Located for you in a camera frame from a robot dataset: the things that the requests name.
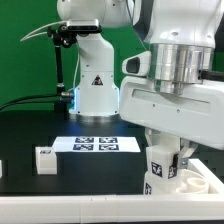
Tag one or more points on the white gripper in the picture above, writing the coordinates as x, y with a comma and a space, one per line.
196, 115

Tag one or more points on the white round stool seat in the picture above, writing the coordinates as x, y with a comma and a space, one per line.
185, 182

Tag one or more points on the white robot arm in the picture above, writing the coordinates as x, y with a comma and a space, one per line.
166, 88

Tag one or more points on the white L-shaped fence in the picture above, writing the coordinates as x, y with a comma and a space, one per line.
118, 209

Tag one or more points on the white fiducial marker sheet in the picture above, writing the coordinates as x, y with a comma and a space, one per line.
96, 144

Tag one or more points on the white block at left edge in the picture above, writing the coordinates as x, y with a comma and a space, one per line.
1, 170

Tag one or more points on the black camera on stand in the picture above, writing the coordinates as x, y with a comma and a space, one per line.
83, 26

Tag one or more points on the black camera stand pole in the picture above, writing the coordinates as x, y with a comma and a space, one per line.
61, 37

